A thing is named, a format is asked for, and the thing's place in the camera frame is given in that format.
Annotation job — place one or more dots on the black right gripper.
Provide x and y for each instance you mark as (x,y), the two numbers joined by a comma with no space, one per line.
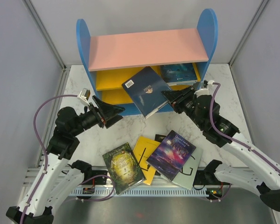
(178,97)

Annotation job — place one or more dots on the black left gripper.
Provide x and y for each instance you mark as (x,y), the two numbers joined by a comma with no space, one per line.
(108,109)

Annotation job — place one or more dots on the teal ocean cover book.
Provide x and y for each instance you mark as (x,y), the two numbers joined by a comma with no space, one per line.
(180,72)

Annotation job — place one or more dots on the dark navy book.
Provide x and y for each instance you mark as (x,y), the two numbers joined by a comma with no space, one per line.
(145,89)

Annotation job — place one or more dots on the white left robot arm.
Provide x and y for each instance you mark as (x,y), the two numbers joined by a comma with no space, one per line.
(45,196)

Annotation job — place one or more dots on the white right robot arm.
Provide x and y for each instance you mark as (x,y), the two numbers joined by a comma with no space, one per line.
(201,108)

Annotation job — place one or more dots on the light blue book with barcode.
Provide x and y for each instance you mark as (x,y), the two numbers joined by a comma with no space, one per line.
(181,83)

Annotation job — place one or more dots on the blue pink yellow bookshelf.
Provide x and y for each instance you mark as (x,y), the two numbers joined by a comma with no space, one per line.
(109,60)

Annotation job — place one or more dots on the black W.S. book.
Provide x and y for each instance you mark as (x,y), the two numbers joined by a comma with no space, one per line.
(159,138)

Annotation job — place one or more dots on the yellow book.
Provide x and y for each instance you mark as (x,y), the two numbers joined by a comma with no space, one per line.
(142,150)

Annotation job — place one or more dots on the green forest cover book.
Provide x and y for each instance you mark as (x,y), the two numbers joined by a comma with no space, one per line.
(123,168)

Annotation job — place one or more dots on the purple Robinson Crusoe book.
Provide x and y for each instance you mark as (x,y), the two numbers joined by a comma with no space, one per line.
(171,155)

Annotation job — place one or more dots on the grey book with letter G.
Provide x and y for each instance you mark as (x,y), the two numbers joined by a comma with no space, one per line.
(186,169)

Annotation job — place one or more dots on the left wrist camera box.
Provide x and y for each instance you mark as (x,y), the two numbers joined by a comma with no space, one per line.
(83,96)

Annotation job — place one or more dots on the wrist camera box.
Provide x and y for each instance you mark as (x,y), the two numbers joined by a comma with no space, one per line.
(205,85)
(83,96)

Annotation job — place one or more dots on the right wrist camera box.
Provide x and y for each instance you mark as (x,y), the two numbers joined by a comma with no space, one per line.
(205,85)

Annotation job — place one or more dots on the aluminium frame rail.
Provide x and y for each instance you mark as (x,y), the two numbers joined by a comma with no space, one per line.
(200,178)

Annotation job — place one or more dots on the white slotted cable duct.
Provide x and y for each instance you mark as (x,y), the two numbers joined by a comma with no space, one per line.
(141,191)

